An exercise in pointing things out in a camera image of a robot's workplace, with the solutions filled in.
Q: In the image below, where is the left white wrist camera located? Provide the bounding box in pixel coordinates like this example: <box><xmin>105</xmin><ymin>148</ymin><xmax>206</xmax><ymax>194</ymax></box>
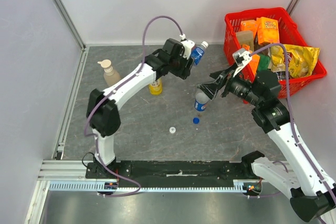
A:
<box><xmin>180</xmin><ymin>34</ymin><xmax>195</xmax><ymax>59</ymax></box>

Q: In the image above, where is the red plastic basket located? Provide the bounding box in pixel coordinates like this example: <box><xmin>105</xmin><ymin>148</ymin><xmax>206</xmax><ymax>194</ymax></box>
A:
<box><xmin>224</xmin><ymin>7</ymin><xmax>328</xmax><ymax>100</ymax></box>

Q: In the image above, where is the white cable duct rail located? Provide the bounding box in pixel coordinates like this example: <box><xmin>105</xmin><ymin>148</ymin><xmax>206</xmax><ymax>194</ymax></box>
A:
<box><xmin>49</xmin><ymin>181</ymin><xmax>252</xmax><ymax>193</ymax></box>

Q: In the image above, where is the beige pump soap bottle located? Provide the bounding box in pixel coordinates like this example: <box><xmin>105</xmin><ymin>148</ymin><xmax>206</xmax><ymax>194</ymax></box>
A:
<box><xmin>97</xmin><ymin>59</ymin><xmax>121</xmax><ymax>87</ymax></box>

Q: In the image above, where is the orange scrub daddy box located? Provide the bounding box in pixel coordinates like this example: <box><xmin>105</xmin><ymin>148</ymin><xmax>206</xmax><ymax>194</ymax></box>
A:
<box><xmin>257</xmin><ymin>17</ymin><xmax>280</xmax><ymax>45</ymax></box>

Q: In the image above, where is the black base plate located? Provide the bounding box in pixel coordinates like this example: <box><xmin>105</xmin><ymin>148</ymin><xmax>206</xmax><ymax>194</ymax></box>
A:
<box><xmin>85</xmin><ymin>159</ymin><xmax>263</xmax><ymax>189</ymax></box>

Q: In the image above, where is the clear blue label bottle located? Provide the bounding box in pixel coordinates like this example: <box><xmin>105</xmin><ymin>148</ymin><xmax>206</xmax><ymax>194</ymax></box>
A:
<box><xmin>194</xmin><ymin>89</ymin><xmax>210</xmax><ymax>112</ymax></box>

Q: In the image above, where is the small orange box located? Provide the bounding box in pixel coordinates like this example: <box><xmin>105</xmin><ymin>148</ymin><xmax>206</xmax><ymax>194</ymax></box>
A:
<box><xmin>239</xmin><ymin>19</ymin><xmax>258</xmax><ymax>32</ymax></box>

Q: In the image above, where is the brown cardboard box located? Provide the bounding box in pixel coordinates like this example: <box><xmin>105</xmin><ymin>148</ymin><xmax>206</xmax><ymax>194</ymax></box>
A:
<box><xmin>236</xmin><ymin>30</ymin><xmax>254</xmax><ymax>51</ymax></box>

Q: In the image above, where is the green package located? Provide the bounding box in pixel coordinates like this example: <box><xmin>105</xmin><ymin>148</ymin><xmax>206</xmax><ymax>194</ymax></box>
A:
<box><xmin>257</xmin><ymin>54</ymin><xmax>270</xmax><ymax>72</ymax></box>

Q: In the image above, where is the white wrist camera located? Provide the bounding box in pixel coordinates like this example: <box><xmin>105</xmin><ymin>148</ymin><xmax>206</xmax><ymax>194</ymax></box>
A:
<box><xmin>180</xmin><ymin>34</ymin><xmax>195</xmax><ymax>59</ymax></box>
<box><xmin>233</xmin><ymin>48</ymin><xmax>252</xmax><ymax>77</ymax></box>

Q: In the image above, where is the white juice bottle cap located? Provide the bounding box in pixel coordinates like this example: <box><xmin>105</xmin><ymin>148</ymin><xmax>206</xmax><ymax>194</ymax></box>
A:
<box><xmin>169</xmin><ymin>127</ymin><xmax>176</xmax><ymax>134</ymax></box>

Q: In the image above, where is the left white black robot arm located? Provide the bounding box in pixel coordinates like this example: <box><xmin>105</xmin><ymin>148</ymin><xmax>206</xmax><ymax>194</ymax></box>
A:
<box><xmin>87</xmin><ymin>38</ymin><xmax>195</xmax><ymax>178</ymax></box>

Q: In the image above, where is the yellow chips bag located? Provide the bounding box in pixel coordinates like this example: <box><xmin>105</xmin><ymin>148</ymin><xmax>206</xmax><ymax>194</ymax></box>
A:
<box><xmin>269</xmin><ymin>44</ymin><xmax>320</xmax><ymax>78</ymax></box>

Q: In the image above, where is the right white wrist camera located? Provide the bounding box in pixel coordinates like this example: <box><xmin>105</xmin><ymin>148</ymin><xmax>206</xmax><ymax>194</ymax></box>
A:
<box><xmin>233</xmin><ymin>48</ymin><xmax>252</xmax><ymax>77</ymax></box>

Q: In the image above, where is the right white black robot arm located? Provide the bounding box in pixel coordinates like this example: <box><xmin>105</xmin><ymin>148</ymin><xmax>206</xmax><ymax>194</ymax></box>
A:
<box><xmin>197</xmin><ymin>65</ymin><xmax>335</xmax><ymax>222</ymax></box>

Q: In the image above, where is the orange packet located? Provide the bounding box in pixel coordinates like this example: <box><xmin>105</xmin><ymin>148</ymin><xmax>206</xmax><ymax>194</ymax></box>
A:
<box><xmin>242</xmin><ymin>44</ymin><xmax>260</xmax><ymax>76</ymax></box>

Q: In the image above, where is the yellow juice bottle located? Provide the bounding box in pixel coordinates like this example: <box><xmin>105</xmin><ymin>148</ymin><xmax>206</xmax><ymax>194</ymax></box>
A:
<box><xmin>149</xmin><ymin>78</ymin><xmax>163</xmax><ymax>95</ymax></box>

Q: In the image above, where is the blue bottle cap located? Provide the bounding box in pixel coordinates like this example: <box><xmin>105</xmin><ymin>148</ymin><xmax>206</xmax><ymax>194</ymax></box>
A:
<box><xmin>193</xmin><ymin>118</ymin><xmax>200</xmax><ymax>124</ymax></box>

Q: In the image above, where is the crushed clear water bottle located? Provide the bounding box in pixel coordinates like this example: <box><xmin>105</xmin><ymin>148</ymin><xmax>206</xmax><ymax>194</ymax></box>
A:
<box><xmin>191</xmin><ymin>41</ymin><xmax>208</xmax><ymax>66</ymax></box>

